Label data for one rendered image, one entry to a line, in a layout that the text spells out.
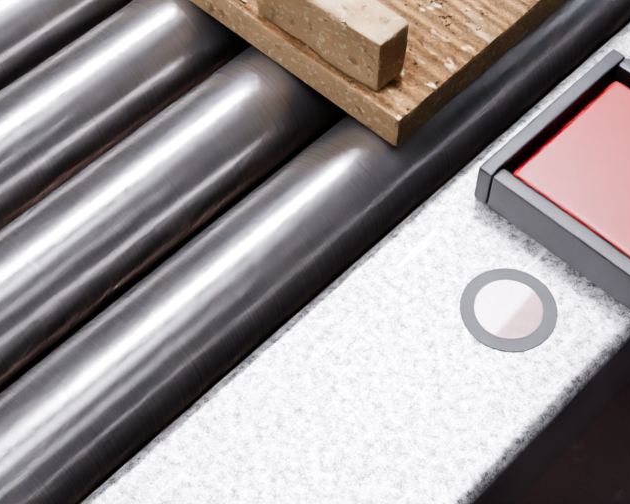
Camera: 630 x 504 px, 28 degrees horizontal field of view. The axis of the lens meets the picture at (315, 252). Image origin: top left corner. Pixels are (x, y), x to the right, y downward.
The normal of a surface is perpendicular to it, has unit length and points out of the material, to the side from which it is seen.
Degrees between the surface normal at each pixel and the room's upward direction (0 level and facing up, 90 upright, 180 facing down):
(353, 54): 89
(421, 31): 0
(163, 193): 40
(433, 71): 0
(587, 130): 0
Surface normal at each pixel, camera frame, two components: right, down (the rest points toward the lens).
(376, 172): 0.38, -0.18
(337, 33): -0.62, 0.66
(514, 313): 0.00, -0.56
